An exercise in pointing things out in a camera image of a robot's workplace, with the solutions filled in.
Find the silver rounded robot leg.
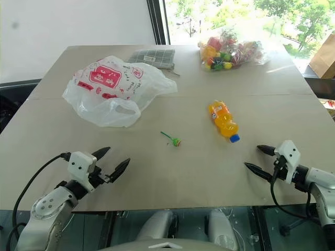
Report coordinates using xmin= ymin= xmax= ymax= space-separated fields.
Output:
xmin=135 ymin=209 xmax=180 ymax=243
xmin=207 ymin=209 xmax=239 ymax=250

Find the white red-printed plastic bag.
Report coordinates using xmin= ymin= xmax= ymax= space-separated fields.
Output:
xmin=61 ymin=55 xmax=179 ymax=129

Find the grey robot torso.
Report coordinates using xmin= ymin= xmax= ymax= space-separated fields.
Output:
xmin=98 ymin=237 xmax=238 ymax=251

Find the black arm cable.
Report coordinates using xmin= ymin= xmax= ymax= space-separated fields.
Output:
xmin=270 ymin=156 xmax=324 ymax=223
xmin=5 ymin=152 xmax=72 ymax=251

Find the grey checked cloth pouch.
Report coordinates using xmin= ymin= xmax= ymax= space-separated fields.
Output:
xmin=126 ymin=49 xmax=182 ymax=77

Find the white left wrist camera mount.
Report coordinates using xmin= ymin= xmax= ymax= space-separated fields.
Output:
xmin=67 ymin=151 xmax=98 ymax=193

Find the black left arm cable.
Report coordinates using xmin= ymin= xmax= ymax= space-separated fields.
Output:
xmin=5 ymin=152 xmax=72 ymax=251

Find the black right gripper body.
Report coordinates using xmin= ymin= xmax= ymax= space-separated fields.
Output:
xmin=272 ymin=154 xmax=289 ymax=181

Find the small green red spinning top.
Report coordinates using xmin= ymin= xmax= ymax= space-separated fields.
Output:
xmin=160 ymin=131 xmax=182 ymax=148

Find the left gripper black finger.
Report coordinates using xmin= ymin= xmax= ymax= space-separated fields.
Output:
xmin=107 ymin=157 xmax=131 ymax=184
xmin=91 ymin=146 xmax=111 ymax=159

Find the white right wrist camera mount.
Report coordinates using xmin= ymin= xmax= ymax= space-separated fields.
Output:
xmin=274 ymin=140 xmax=302 ymax=184

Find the clear bag of colourful toys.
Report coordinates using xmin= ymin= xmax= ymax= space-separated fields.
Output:
xmin=197 ymin=25 xmax=272 ymax=74

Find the orange soda bottle blue cap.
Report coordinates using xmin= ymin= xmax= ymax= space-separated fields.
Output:
xmin=207 ymin=99 xmax=241 ymax=144

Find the cardboard box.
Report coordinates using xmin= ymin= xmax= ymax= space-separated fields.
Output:
xmin=308 ymin=32 xmax=335 ymax=80

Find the black window frame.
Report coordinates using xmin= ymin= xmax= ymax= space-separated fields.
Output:
xmin=146 ymin=0 xmax=172 ymax=46

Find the black window sill ledge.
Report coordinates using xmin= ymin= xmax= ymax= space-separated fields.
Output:
xmin=301 ymin=65 xmax=335 ymax=100

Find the black stand foot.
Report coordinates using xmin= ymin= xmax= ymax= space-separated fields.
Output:
xmin=278 ymin=219 xmax=311 ymax=237

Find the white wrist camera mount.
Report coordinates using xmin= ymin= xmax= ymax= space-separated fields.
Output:
xmin=274 ymin=140 xmax=302 ymax=184
xmin=67 ymin=151 xmax=98 ymax=193

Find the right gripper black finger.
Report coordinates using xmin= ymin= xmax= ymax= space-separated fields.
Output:
xmin=243 ymin=162 xmax=274 ymax=182
xmin=256 ymin=145 xmax=276 ymax=157

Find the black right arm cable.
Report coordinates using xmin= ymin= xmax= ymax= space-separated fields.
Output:
xmin=270 ymin=156 xmax=324 ymax=223

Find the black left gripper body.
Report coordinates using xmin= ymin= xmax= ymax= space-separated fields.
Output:
xmin=88 ymin=165 xmax=110 ymax=189

